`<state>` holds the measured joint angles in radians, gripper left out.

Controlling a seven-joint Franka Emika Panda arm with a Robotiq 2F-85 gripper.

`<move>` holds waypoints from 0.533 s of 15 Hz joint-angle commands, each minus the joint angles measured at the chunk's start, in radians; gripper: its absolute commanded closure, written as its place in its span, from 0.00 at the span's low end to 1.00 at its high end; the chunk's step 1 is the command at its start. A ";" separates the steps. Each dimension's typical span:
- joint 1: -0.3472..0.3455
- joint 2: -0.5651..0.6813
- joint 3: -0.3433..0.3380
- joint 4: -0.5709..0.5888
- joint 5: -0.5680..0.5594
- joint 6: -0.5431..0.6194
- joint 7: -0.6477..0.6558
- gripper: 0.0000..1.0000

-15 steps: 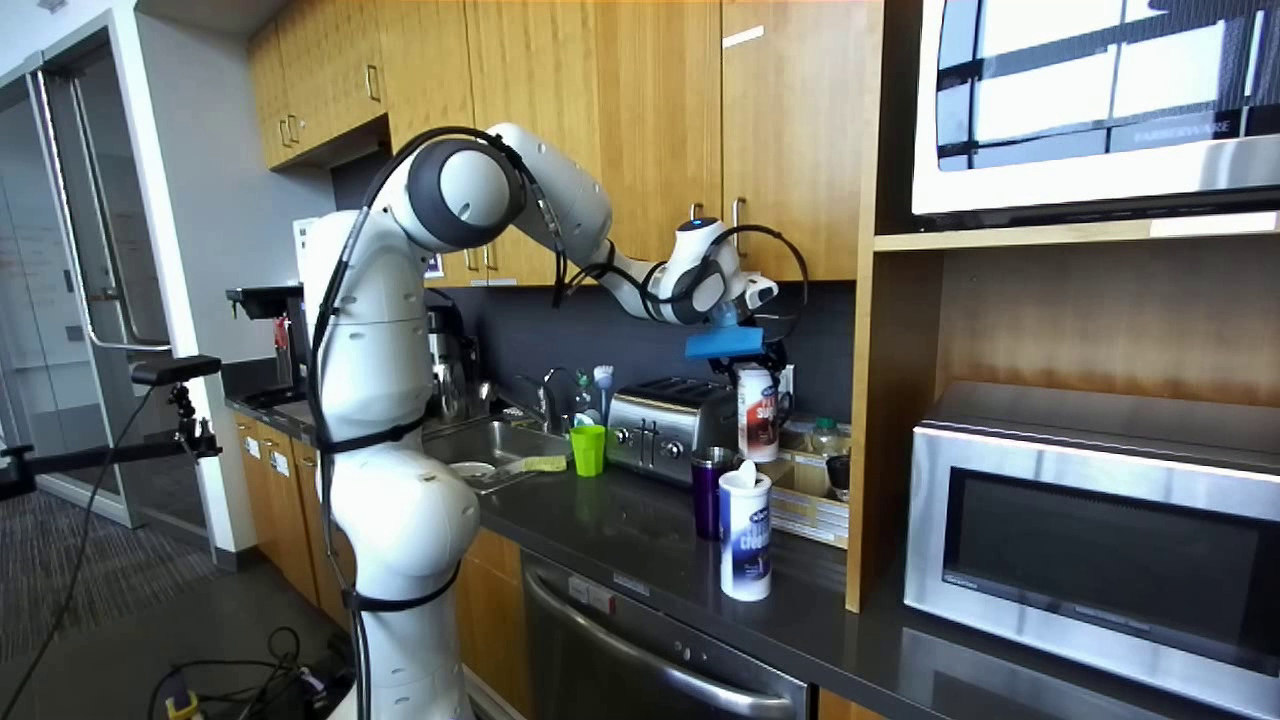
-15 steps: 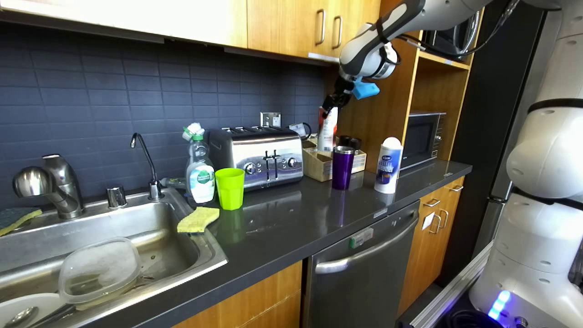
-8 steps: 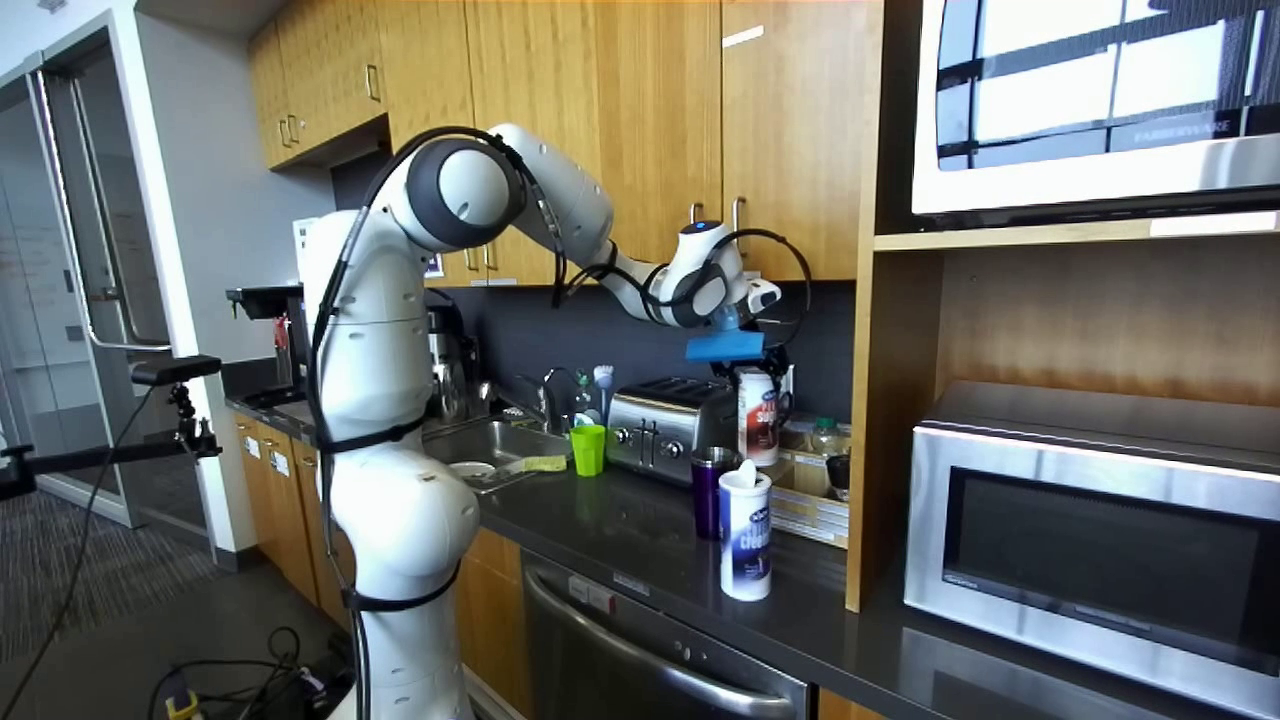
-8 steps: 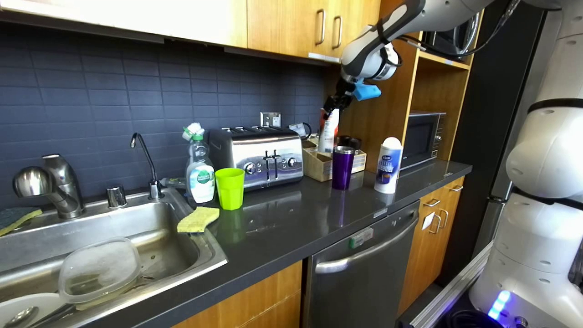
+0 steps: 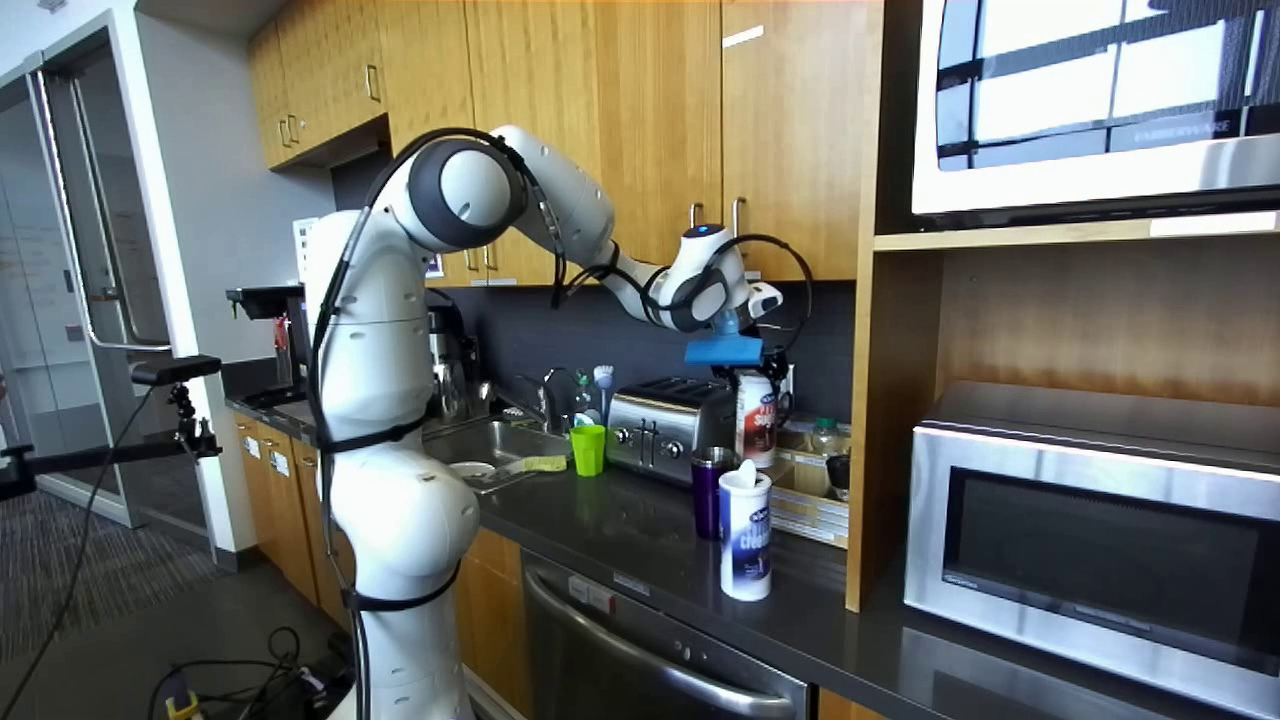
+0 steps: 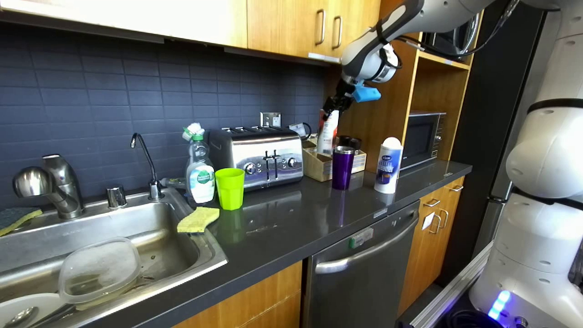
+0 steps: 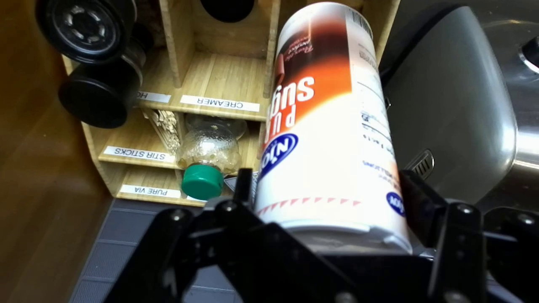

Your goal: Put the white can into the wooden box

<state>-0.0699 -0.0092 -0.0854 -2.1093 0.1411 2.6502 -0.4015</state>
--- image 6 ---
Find wooden lower cabinet with drawer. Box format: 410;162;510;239
397;175;466;317

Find white and red can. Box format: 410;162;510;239
315;108;342;159

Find chrome soap dispenser knob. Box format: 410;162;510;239
104;184;127;210

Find wall power outlet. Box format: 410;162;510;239
258;110;282;130

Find black microwave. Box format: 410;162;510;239
399;111;446;173

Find large chrome faucet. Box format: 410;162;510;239
11;151;85;221

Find stainless steel sink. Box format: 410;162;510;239
0;186;229;328

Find thin gooseneck faucet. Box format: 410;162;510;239
127;131;164;204

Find clear plastic container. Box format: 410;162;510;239
56;237;142;306

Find green plastic cup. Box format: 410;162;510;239
213;166;248;212

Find stainless steel toaster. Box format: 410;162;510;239
207;124;306;192

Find wooden compartment box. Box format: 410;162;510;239
300;133;368;184

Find wooden upper cabinets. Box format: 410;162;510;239
0;0;382;69

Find white wipes canister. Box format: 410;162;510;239
373;135;404;197

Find green and yellow scrub sponge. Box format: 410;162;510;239
0;206;43;239

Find clear dish soap bottle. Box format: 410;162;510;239
180;122;217;206

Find purple steel tumbler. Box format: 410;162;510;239
330;144;357;192

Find white plate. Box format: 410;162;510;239
0;292;65;328

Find stainless steel dishwasher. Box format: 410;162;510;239
300;199;421;328

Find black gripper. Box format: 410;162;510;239
319;80;359;122

